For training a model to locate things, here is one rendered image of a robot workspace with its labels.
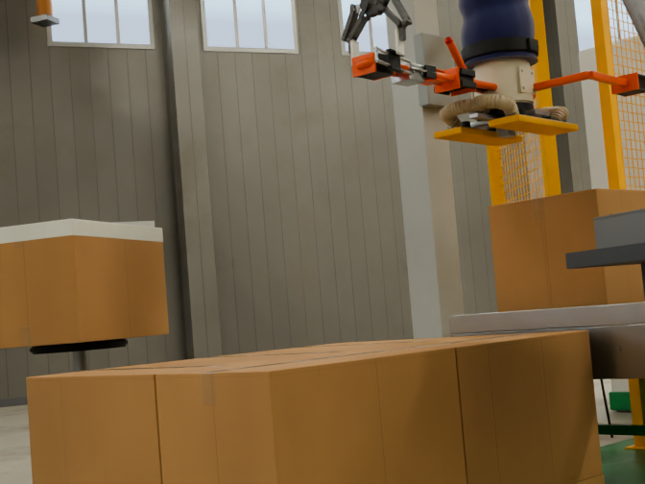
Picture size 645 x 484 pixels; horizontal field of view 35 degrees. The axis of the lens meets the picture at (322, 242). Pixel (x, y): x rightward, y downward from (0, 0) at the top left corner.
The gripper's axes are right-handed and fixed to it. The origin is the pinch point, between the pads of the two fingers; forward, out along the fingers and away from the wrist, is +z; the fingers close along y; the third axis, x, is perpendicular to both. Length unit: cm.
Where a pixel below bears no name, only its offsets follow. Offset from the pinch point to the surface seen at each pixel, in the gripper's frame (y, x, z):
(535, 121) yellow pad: -18, -51, 11
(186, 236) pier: 605, -554, -81
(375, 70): -1.8, 4.0, 4.9
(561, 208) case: -14, -76, 32
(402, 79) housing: -0.9, -10.1, 3.8
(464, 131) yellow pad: 1.2, -45.4, 11.1
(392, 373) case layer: -10, 17, 80
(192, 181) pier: 599, -559, -140
